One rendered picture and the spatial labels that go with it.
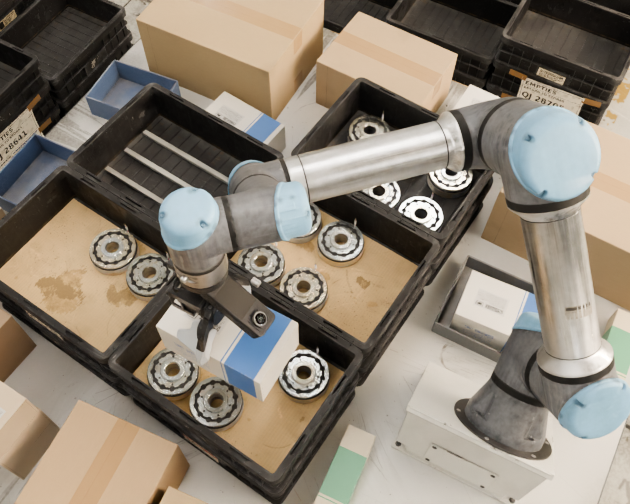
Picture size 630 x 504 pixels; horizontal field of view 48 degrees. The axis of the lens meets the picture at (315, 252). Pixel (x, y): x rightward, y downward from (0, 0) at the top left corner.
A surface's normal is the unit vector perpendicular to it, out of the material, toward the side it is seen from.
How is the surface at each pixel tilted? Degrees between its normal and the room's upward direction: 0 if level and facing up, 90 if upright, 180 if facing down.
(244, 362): 0
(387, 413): 0
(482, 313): 0
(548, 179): 43
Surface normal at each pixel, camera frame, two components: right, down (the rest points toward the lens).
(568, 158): 0.17, 0.22
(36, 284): 0.01, -0.50
